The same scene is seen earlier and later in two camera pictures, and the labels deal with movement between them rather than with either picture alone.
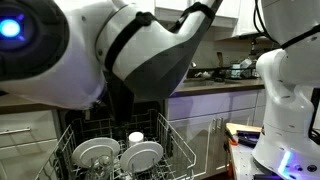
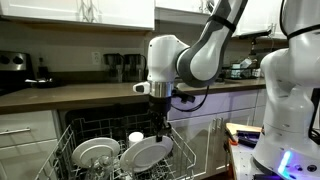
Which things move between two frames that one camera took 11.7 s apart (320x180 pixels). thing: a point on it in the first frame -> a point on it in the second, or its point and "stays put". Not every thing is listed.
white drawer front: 27,128 stays put
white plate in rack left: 88,152 stays put
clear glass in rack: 104,168 stays put
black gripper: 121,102 -> 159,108
